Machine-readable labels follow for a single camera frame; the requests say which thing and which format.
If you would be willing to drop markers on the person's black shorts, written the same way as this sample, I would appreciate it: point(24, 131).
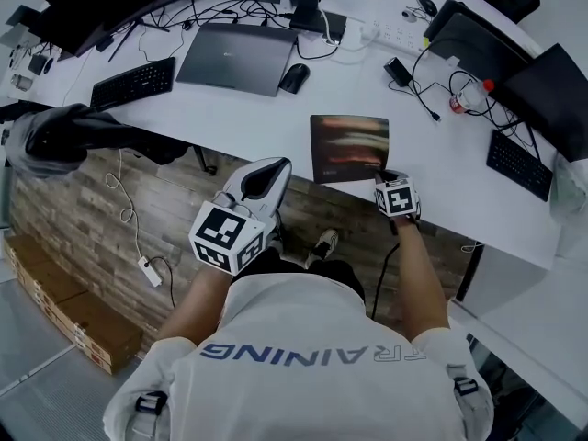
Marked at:
point(331, 274)

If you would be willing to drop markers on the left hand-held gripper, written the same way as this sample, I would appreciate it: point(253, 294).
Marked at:
point(227, 237)

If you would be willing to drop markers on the dark printed mouse pad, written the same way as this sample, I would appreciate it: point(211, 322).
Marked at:
point(349, 147)

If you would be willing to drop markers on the black power adapter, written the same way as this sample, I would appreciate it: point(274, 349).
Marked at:
point(398, 71)

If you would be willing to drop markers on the grey jacket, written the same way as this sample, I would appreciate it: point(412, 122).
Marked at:
point(41, 140)

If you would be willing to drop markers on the clear plastic bag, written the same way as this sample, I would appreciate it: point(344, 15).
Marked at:
point(569, 191)

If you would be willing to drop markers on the black office chair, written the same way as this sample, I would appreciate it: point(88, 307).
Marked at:
point(151, 143)

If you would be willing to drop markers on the person's right forearm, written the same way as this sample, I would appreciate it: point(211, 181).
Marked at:
point(420, 283)

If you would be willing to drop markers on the wide black curved monitor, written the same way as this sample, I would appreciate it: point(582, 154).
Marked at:
point(105, 7)

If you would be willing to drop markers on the person's white shirt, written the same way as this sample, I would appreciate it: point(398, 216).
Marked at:
point(298, 375)

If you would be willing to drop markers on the white desk power strip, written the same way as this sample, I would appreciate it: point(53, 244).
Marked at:
point(386, 32)

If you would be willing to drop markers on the black computer mouse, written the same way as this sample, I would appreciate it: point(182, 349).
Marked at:
point(294, 78)
point(428, 6)

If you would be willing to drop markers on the black keyboard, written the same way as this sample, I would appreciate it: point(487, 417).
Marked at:
point(133, 83)
point(519, 166)

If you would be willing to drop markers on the grey closed laptop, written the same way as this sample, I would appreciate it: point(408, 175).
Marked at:
point(236, 58)

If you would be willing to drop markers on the person's left forearm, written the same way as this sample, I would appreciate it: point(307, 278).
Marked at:
point(197, 306)

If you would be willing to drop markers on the small black monitor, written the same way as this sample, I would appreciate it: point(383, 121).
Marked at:
point(478, 46)

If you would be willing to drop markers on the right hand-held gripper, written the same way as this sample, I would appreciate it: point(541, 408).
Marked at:
point(399, 198)

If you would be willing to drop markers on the white floor power strip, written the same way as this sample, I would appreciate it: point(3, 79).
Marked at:
point(150, 271)

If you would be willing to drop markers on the small black device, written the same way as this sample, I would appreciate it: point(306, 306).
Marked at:
point(37, 64)

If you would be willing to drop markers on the red-capped plastic bottle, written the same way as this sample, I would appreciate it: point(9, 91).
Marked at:
point(468, 97)

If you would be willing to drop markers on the small white webcam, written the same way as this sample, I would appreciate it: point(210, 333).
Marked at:
point(407, 14)

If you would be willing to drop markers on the stack of cardboard boxes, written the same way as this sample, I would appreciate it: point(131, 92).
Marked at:
point(73, 306)

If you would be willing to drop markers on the person's right shoe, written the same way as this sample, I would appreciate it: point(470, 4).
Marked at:
point(324, 244)

